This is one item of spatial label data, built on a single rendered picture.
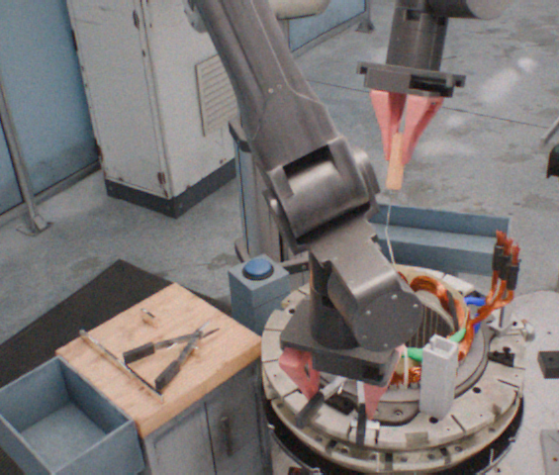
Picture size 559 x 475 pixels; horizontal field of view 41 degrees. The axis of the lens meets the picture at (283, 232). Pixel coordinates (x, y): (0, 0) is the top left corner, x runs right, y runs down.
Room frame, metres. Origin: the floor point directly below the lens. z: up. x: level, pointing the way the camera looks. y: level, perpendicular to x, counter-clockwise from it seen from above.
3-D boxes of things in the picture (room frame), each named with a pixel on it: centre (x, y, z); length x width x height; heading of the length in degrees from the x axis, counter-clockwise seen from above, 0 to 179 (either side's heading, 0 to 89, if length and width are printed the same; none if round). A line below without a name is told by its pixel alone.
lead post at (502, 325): (0.70, -0.26, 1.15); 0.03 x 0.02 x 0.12; 131
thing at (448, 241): (0.99, -0.23, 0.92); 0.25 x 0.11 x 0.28; 70
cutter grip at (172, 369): (0.67, 0.15, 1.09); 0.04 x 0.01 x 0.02; 148
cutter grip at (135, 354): (0.71, 0.19, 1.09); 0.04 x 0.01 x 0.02; 118
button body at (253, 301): (0.95, 0.04, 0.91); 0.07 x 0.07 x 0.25; 34
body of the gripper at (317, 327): (0.53, -0.05, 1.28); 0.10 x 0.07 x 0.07; 65
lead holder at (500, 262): (0.68, -0.25, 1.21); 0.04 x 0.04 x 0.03; 49
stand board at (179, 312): (0.75, 0.17, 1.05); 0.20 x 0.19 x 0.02; 133
